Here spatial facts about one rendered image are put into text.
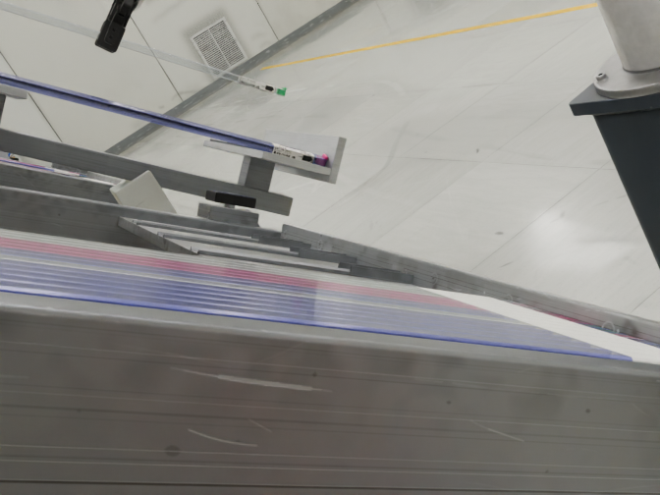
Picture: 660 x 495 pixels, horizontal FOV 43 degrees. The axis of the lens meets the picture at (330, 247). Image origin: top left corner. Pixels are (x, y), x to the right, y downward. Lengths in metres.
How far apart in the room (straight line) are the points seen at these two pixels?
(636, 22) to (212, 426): 0.75
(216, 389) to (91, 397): 0.04
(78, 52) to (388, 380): 8.20
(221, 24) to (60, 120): 1.85
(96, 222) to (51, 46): 7.51
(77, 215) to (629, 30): 0.61
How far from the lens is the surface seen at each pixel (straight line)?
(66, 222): 0.94
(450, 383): 0.31
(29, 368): 0.26
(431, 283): 0.70
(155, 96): 8.57
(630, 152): 1.02
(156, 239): 0.78
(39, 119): 8.39
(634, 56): 0.98
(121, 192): 1.24
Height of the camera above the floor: 1.02
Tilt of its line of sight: 19 degrees down
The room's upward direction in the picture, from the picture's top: 31 degrees counter-clockwise
